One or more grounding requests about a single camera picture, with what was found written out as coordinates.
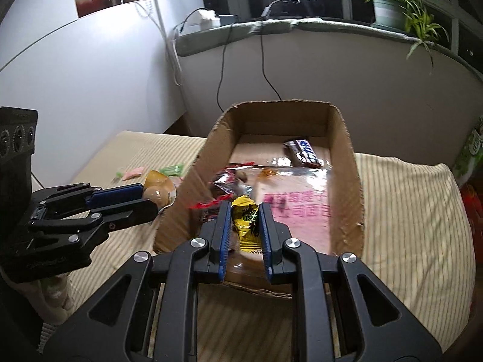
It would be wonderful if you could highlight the pink candy packet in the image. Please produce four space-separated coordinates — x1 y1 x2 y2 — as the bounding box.
115 167 145 181

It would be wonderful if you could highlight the brown braised egg packet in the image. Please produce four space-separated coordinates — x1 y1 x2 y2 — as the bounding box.
142 170 177 213

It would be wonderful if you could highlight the green candy packet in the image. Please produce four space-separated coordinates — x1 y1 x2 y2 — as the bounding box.
158 164 184 177

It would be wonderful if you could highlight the yellow snack packet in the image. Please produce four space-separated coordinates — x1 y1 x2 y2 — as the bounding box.
231 195 262 253

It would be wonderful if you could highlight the dark red jujube snack bag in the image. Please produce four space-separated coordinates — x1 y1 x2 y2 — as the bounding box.
189 162 254 230

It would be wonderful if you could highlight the bagged toast bread loaf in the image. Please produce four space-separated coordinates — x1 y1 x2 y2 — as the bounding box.
253 167 331 254

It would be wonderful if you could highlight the snickers bar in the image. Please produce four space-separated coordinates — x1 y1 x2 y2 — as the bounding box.
283 138 324 168

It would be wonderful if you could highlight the striped beige table cloth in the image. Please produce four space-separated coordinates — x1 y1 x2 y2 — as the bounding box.
62 131 476 361

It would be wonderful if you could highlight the red gift box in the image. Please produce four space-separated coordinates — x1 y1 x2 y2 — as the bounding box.
460 184 482 230

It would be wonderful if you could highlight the green snack bag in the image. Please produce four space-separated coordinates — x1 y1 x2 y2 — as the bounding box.
452 115 482 187

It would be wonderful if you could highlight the open cardboard box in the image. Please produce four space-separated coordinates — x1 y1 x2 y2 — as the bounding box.
152 99 366 298

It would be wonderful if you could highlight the white power adapter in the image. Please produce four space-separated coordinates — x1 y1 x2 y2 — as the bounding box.
186 9 220 31

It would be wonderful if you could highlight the potted spider plant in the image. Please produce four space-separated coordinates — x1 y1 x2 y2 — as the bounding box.
364 0 449 64

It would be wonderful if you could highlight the black cable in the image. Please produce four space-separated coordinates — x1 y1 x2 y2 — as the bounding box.
215 24 235 113

